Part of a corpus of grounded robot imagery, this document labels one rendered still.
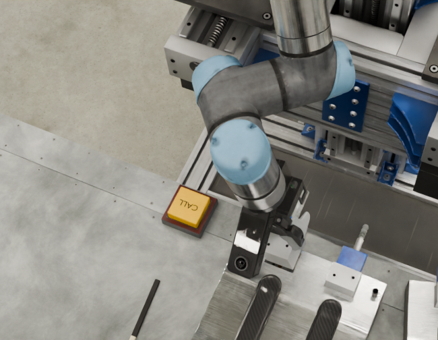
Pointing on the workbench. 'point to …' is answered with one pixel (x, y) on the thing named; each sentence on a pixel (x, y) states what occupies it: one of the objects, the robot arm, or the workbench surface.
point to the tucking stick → (145, 309)
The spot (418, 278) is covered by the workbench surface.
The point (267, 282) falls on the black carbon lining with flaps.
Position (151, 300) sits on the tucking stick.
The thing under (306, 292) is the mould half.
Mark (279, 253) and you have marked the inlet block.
